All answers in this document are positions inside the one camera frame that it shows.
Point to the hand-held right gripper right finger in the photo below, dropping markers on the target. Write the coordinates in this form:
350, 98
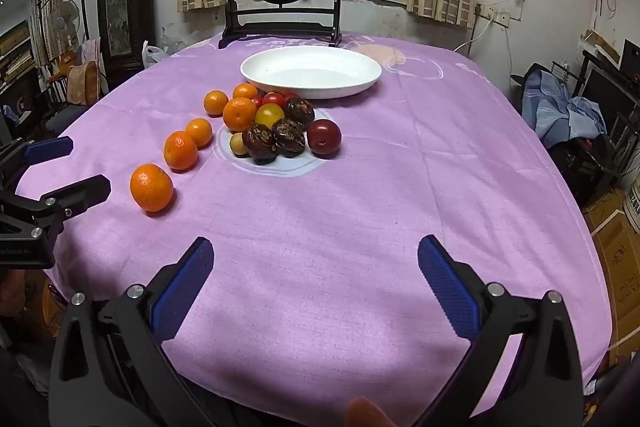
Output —
445, 277

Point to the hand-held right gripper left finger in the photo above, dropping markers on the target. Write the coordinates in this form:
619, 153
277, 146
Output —
187, 274

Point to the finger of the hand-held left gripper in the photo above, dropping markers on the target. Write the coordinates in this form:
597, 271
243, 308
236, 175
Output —
82, 192
50, 148

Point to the orange mandarin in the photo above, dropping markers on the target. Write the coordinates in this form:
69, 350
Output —
245, 90
180, 150
216, 102
151, 187
199, 132
239, 114

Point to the small tan longan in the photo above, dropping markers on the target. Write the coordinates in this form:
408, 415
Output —
237, 144

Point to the dark brown water chestnut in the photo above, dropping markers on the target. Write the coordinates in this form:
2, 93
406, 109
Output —
299, 110
288, 136
260, 143

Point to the yellow tomato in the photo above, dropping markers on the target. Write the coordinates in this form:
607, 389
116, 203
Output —
269, 116

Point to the dark red plum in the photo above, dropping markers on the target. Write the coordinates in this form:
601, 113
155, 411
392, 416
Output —
324, 137

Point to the white oval plate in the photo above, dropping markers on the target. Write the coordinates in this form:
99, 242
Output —
311, 71

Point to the orange cushion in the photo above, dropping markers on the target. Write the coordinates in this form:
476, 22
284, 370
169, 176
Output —
82, 84

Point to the purple printed tablecloth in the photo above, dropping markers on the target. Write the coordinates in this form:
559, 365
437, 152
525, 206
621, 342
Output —
350, 187

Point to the white standing fan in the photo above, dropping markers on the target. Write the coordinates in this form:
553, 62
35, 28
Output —
67, 14

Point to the white plastic bag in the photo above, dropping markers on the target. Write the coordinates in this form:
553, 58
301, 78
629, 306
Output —
152, 55

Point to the cardboard box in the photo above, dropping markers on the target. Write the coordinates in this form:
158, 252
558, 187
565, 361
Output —
615, 252

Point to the blue cloth pile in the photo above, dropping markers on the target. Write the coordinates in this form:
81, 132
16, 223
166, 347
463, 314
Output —
560, 107

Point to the black monitor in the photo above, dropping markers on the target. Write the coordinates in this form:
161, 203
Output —
607, 94

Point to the white wall outlet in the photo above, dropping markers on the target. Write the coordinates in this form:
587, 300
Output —
495, 15

